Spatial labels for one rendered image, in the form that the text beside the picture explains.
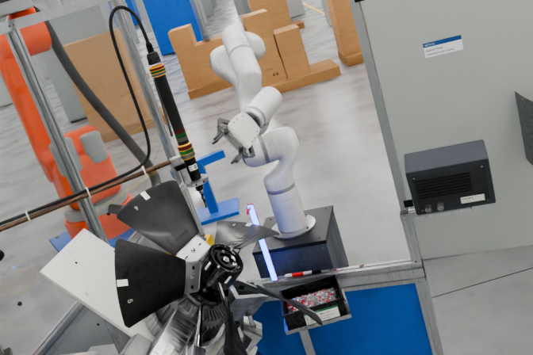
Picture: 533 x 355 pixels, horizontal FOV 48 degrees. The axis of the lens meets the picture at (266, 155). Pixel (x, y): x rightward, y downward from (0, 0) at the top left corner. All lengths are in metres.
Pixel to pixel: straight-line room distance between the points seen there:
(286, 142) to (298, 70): 7.01
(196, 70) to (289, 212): 8.71
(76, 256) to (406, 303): 1.18
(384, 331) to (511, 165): 1.57
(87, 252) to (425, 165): 1.11
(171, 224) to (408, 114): 1.96
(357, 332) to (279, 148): 0.77
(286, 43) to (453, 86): 5.95
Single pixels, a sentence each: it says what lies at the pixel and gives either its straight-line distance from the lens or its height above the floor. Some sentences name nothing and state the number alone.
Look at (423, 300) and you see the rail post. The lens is 2.31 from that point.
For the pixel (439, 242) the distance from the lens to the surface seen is 3.85.
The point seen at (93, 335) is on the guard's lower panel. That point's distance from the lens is 2.52.
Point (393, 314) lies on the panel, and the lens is 2.37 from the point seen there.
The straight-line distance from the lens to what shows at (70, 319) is 2.40.
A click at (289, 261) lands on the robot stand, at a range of 2.41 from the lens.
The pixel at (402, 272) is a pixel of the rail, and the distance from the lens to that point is 2.25.
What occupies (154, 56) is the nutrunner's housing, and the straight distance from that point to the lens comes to 1.72.
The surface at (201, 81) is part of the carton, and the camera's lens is 11.03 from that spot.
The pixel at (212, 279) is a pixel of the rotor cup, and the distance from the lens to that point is 1.78.
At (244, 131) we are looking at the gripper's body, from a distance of 1.90.
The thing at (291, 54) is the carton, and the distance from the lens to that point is 9.25.
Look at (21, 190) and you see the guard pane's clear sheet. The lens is 2.29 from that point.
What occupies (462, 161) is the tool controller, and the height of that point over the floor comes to 1.23.
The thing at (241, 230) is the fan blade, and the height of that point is 1.17.
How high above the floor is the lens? 2.01
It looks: 18 degrees down
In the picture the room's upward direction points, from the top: 17 degrees counter-clockwise
